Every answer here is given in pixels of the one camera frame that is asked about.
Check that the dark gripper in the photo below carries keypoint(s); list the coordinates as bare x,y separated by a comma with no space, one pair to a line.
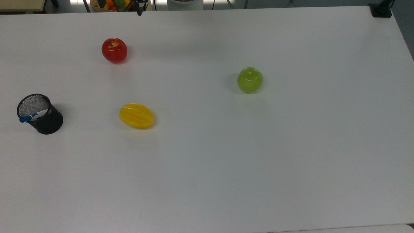
141,1

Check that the blue and white marker pen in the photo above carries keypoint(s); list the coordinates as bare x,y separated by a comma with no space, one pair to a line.
32,116

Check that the black mesh pen holder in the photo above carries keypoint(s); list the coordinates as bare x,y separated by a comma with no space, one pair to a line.
49,125

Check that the cardboard box of toy fruit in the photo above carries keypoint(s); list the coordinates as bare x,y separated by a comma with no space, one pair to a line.
113,4

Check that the red apple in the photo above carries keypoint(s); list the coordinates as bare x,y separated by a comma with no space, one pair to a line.
114,50

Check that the yellow starfruit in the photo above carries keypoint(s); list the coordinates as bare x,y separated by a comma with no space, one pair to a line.
136,116

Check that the beige side table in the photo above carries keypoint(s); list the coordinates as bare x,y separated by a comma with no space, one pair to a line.
19,5

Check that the green apple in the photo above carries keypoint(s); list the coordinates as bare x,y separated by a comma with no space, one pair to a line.
249,80

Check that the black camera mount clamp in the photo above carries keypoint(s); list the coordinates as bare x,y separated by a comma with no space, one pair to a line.
381,10

